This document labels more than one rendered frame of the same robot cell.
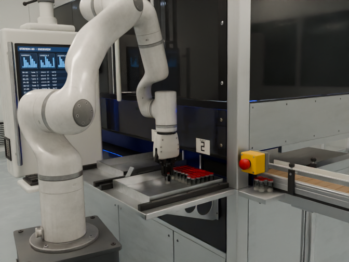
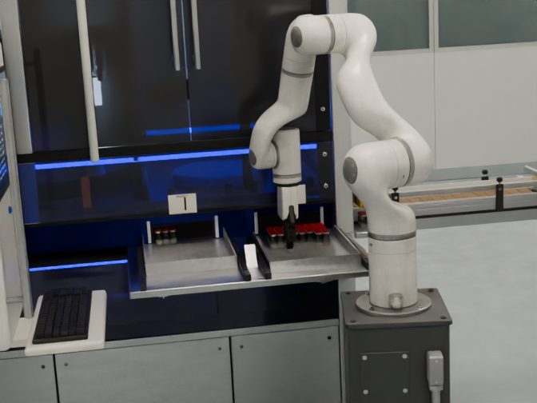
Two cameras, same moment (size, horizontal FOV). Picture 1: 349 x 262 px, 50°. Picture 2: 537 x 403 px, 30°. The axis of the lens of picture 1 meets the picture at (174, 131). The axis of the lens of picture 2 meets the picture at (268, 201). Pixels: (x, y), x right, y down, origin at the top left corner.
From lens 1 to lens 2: 2.61 m
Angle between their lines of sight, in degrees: 60
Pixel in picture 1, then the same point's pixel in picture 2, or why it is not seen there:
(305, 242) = not seen: hidden behind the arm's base
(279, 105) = not seen: hidden behind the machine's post
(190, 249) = (271, 345)
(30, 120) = (391, 177)
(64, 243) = (417, 301)
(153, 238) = (178, 371)
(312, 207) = (419, 225)
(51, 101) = (417, 151)
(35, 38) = not seen: outside the picture
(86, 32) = (369, 72)
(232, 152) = (344, 189)
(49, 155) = (407, 210)
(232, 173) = (345, 216)
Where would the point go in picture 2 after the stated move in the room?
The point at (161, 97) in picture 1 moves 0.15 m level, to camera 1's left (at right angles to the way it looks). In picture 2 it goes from (294, 137) to (270, 147)
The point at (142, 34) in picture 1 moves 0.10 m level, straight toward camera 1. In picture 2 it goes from (309, 60) to (344, 60)
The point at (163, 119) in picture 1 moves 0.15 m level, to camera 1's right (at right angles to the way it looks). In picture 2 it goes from (298, 165) to (320, 156)
